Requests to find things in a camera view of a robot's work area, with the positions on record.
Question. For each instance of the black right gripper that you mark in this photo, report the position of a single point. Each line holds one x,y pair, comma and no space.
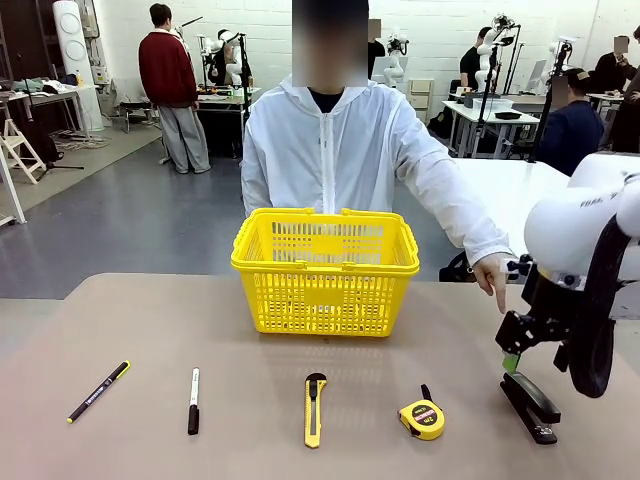
547,307

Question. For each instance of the black stapler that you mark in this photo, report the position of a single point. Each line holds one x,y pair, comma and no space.
532,407

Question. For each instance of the black pen yellow cap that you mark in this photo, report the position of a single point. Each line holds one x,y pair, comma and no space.
99,392

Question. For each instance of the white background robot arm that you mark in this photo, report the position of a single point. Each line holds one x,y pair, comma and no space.
396,62

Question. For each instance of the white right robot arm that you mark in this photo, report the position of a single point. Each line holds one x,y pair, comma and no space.
565,225

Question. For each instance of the person's left forearm white sleeve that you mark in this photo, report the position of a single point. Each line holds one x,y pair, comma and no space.
470,220

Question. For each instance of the seated person in navy top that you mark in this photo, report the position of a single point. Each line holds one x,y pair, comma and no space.
572,132

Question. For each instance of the yellow plastic shopping basket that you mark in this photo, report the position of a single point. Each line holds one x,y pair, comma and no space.
325,295

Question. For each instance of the person in white jacket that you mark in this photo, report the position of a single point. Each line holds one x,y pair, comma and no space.
325,160

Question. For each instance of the standing person in dark jacket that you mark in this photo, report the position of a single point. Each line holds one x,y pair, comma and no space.
617,70

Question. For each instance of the person in black shirt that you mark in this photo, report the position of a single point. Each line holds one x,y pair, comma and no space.
470,62

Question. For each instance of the person in red sweater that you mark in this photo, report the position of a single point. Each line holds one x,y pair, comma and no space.
167,70

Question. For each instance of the person's left hand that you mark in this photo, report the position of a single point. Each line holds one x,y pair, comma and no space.
492,275

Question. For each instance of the black bag on floor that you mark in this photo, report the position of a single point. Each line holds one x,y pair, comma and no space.
452,267

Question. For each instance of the yellow tape measure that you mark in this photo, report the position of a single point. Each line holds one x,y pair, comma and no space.
422,420

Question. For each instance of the large white table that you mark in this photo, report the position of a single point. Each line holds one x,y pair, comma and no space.
505,190

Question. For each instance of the yellow utility knife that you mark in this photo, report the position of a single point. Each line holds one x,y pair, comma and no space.
314,415

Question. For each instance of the white background work table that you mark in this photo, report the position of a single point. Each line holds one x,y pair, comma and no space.
475,112

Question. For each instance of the white drawer cabinet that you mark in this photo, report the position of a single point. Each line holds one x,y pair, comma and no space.
421,100

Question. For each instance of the white robot on black stand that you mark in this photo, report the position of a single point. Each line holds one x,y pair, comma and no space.
487,50

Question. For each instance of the white marker black cap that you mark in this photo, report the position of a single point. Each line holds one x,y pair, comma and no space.
194,400

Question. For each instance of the white tower air conditioner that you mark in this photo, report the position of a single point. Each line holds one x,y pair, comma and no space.
75,50

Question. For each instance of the grey table with clothes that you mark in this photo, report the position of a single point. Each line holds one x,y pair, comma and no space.
45,92

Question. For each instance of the white wooden step stool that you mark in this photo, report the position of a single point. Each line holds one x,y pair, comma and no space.
17,150

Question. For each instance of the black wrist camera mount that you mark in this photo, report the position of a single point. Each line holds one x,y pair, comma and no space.
521,266

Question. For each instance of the white table leg frame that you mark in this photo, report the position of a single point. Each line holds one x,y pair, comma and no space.
12,195

